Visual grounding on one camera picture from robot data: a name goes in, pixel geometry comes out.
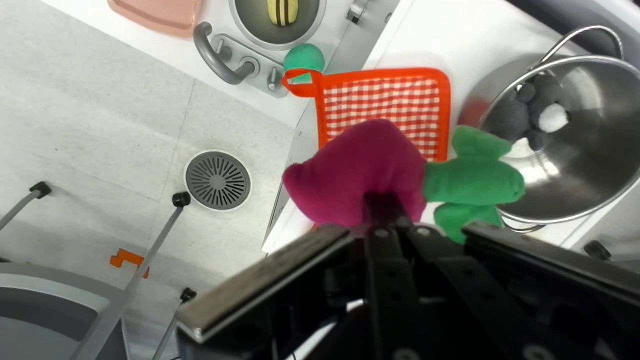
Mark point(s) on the small orange floor tape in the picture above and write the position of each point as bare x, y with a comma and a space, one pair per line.
126, 259

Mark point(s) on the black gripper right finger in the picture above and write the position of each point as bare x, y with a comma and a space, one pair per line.
466, 292

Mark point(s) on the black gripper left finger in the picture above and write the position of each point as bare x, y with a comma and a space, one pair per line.
382, 280

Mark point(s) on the yellow striped toy macaron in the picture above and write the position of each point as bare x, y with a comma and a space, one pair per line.
282, 13

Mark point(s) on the pink plush toy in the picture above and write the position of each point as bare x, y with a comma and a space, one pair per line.
360, 167

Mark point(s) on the green toy ball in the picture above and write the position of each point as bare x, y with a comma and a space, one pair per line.
304, 58

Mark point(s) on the pink plastic tray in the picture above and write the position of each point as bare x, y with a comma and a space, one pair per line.
161, 15

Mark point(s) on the grey toy sink basin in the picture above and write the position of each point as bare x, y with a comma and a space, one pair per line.
250, 17

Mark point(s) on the grey toy faucet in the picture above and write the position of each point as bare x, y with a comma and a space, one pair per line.
223, 63

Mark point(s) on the white toy kitchen cabinet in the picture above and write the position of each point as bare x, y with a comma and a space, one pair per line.
481, 41

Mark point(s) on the grey white plush toy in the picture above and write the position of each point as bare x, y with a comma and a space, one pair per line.
527, 113

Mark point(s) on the grey office chair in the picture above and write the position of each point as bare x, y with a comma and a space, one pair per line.
126, 287

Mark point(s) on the orange perforated plastic trivet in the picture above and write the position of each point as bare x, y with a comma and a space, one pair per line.
401, 100

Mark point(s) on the steel cooking pot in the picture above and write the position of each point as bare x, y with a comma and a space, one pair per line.
587, 161

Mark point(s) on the white toy sink counter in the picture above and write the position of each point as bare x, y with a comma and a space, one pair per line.
212, 13

